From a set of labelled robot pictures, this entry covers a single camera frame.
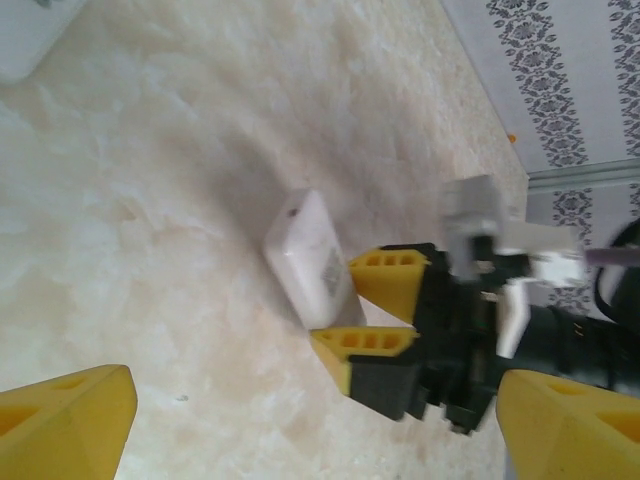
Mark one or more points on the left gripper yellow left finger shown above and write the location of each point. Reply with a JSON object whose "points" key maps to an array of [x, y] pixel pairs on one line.
{"points": [[65, 430]]}

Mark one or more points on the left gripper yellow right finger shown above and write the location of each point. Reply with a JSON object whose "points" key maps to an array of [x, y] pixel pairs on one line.
{"points": [[575, 440]]}

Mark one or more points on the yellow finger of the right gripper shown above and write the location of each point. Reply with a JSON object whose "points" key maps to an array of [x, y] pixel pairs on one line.
{"points": [[395, 280], [380, 345]]}

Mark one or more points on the white remote control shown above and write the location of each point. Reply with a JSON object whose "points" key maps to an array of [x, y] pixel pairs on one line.
{"points": [[25, 40], [305, 250]]}

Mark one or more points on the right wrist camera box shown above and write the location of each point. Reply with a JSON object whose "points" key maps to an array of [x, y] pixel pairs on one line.
{"points": [[475, 215]]}

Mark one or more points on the aluminium frame post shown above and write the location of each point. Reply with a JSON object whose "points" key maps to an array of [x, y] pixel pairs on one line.
{"points": [[585, 175]]}

